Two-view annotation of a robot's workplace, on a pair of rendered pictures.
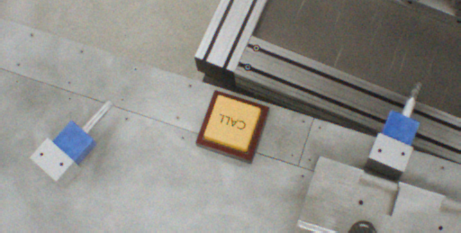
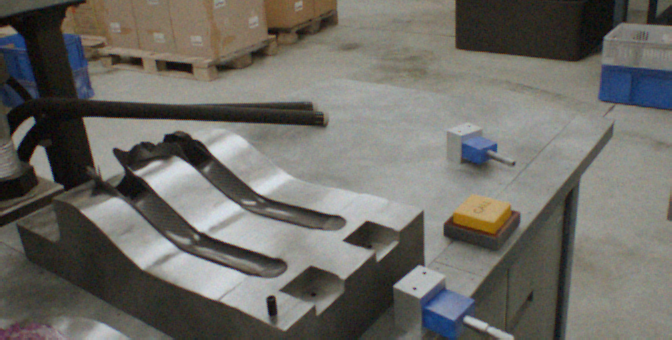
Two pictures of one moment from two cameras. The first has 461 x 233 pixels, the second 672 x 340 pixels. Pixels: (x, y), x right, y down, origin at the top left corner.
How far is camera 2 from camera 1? 111 cm
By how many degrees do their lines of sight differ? 70
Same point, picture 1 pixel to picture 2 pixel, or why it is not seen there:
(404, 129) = (448, 306)
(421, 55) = not seen: outside the picture
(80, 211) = (425, 162)
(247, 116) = (486, 214)
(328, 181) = (396, 210)
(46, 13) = not seen: outside the picture
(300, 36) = not seen: outside the picture
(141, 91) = (526, 191)
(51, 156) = (466, 129)
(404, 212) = (340, 249)
